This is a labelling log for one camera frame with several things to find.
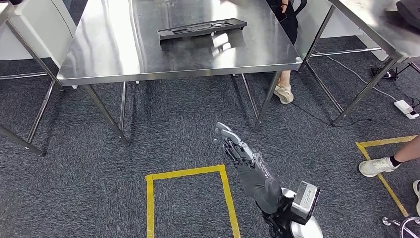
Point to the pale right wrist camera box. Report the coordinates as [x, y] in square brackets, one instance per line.
[305, 202]

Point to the black router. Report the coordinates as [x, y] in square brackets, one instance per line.
[382, 73]

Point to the black bag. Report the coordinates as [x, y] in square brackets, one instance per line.
[410, 10]

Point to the black office chair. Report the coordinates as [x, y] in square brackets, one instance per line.
[300, 6]

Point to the long black plastic part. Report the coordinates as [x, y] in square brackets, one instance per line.
[200, 29]

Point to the black phone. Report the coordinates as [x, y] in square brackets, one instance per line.
[281, 12]

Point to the white cabinet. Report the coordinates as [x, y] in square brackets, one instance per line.
[46, 29]

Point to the stainless steel workbench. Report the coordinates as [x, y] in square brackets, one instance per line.
[108, 49]
[377, 19]

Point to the white power strip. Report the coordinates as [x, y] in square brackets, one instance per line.
[404, 107]

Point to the yellow floor tape square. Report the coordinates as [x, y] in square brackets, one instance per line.
[150, 203]

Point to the white partition board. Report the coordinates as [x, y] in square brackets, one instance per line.
[354, 39]

